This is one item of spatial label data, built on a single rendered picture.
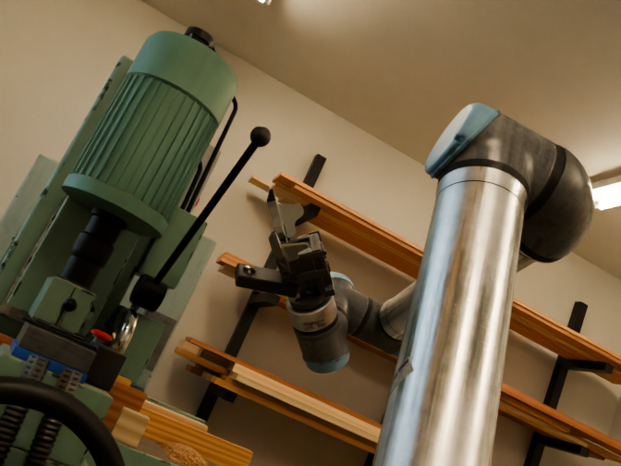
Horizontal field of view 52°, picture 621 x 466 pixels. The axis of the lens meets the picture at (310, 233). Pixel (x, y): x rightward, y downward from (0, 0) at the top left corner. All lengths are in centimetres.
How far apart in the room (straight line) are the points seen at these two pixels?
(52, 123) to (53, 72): 27
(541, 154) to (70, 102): 300
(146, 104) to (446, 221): 52
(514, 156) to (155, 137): 54
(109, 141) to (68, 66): 264
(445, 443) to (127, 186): 62
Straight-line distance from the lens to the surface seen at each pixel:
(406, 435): 63
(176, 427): 112
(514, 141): 85
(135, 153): 102
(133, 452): 95
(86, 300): 103
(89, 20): 378
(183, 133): 105
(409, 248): 331
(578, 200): 90
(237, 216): 354
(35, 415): 83
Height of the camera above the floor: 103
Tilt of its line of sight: 15 degrees up
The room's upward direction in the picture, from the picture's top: 24 degrees clockwise
